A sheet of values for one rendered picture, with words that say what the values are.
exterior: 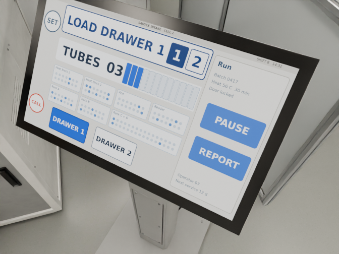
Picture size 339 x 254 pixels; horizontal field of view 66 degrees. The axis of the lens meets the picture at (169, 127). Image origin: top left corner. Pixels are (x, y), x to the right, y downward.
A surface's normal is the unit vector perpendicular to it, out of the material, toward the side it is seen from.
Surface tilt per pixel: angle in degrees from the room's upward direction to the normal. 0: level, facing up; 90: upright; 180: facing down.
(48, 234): 0
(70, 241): 0
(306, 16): 90
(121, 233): 5
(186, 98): 50
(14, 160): 90
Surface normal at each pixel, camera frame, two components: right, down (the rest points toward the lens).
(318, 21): -0.98, 0.15
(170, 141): -0.32, 0.14
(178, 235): 0.03, -0.62
